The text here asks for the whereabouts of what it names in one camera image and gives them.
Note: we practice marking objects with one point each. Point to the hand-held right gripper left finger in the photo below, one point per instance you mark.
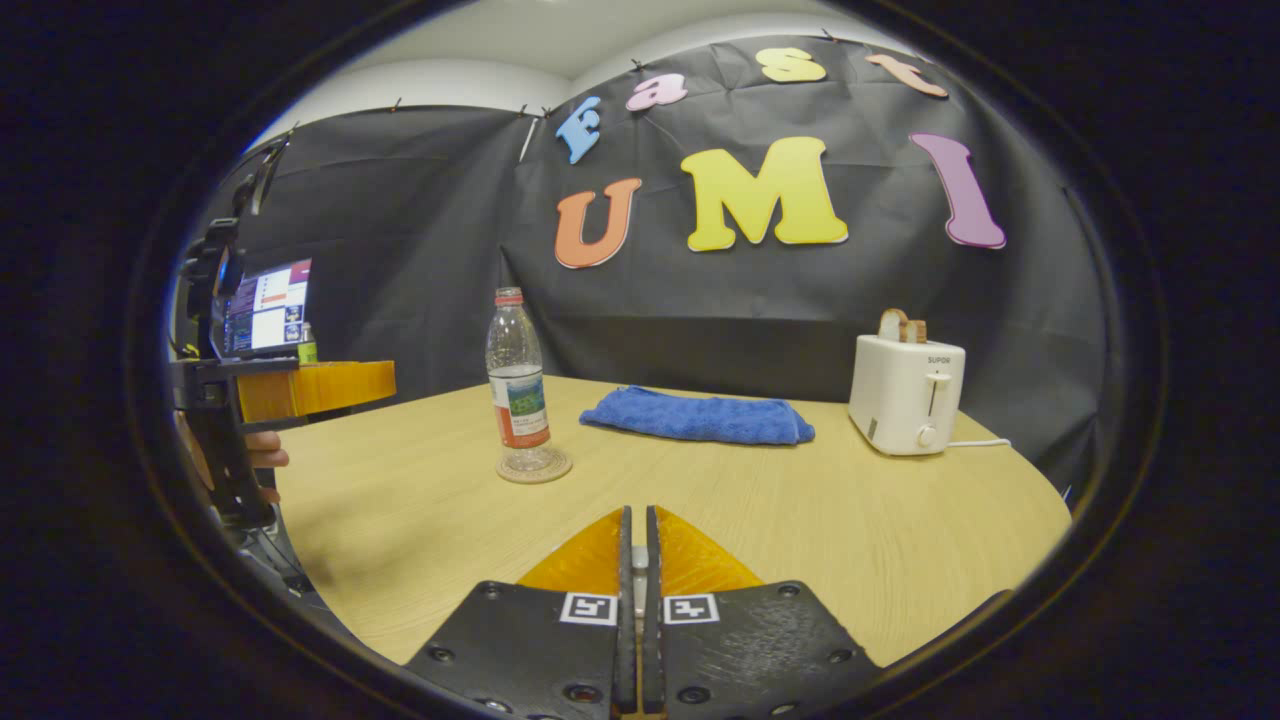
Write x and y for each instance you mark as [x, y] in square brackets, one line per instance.
[540, 650]

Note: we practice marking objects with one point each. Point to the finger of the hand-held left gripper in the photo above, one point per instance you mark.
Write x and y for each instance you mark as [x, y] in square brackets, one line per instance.
[300, 418]
[320, 388]

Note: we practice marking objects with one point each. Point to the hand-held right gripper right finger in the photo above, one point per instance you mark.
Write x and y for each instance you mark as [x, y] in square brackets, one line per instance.
[750, 650]

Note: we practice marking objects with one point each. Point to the white teacup lid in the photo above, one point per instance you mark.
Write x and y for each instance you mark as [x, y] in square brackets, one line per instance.
[640, 575]

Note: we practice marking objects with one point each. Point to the round coaster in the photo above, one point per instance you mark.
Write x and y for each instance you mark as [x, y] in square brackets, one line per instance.
[550, 470]

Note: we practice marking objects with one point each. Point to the clear plastic water bottle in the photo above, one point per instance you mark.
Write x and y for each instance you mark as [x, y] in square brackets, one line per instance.
[518, 390]

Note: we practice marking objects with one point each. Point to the small green bottle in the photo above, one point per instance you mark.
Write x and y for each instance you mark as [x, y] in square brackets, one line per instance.
[307, 345]

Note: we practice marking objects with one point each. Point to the computer monitor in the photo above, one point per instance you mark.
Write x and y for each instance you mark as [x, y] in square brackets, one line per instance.
[268, 308]

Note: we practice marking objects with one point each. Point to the blue folded towel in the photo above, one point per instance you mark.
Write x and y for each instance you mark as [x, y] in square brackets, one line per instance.
[700, 418]

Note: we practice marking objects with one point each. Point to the white toaster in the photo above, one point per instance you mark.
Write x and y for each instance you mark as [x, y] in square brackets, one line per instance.
[900, 395]

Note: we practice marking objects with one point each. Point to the bread slice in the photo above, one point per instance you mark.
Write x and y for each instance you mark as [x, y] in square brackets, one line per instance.
[900, 325]

